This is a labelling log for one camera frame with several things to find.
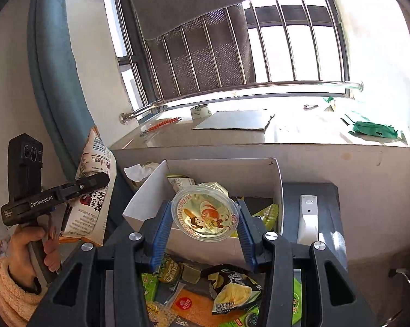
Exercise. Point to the round cartoon jelly cup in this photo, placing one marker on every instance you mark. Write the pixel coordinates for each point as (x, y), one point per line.
(205, 212)

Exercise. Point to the green cloth on sill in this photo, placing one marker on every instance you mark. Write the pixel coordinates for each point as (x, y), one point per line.
(363, 126)

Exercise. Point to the tissue pack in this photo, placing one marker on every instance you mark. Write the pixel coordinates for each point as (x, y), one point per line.
(137, 174)

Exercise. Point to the green seaweed pack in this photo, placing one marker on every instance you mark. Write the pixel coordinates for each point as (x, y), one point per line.
(282, 305)
(150, 285)

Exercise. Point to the orange cake bar packet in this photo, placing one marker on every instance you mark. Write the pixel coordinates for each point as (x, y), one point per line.
(197, 308)

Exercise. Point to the grey board on sill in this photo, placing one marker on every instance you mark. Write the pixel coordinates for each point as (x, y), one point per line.
(249, 120)

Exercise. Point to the tape roll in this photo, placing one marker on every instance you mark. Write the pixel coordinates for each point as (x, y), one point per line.
(200, 112)

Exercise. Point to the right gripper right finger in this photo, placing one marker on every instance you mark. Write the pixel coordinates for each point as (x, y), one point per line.
(330, 298)

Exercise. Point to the teal curtain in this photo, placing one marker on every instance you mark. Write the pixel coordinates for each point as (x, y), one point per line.
(75, 76)

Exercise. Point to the small yellow jelly cup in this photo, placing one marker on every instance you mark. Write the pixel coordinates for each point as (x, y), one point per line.
(191, 274)

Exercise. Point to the grey towel on rail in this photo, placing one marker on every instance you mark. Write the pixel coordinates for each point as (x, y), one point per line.
(195, 45)

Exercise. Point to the left hand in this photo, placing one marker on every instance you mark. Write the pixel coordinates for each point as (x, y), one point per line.
(20, 266)

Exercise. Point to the black yellow chip bag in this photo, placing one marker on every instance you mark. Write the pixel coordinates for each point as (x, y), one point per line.
(231, 288)

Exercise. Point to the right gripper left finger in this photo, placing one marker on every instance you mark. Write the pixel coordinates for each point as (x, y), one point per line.
(77, 295)

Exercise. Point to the green pea snack bag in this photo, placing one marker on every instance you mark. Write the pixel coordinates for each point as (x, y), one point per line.
(168, 272)

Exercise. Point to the white remote control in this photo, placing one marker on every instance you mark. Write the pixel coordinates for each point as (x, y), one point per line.
(308, 230)

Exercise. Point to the red beaded pen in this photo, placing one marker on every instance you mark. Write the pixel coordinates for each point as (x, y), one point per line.
(160, 125)

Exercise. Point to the cream fleece left sleeve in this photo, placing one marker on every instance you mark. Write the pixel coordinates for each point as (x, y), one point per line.
(16, 304)

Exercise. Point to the steel window rail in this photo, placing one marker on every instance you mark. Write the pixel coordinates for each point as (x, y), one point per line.
(294, 88)

